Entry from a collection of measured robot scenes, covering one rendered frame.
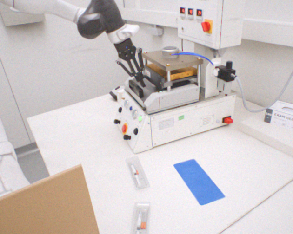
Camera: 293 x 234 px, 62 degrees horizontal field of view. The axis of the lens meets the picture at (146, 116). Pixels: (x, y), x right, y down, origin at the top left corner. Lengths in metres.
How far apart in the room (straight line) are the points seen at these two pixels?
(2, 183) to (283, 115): 1.09
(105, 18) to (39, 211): 0.70
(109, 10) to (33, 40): 1.47
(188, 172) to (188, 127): 0.24
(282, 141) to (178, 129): 0.44
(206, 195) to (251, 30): 0.90
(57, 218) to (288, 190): 0.76
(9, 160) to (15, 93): 1.77
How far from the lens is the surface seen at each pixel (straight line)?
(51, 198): 0.59
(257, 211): 0.91
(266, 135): 1.19
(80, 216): 0.65
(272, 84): 1.49
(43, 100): 2.53
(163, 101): 1.03
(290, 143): 1.17
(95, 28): 0.99
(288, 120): 1.24
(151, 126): 1.05
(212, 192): 0.93
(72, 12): 1.11
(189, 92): 1.08
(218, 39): 1.09
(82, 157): 1.15
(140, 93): 1.07
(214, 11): 1.08
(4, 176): 0.70
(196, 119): 1.16
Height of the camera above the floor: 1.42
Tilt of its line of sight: 29 degrees down
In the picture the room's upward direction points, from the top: 5 degrees counter-clockwise
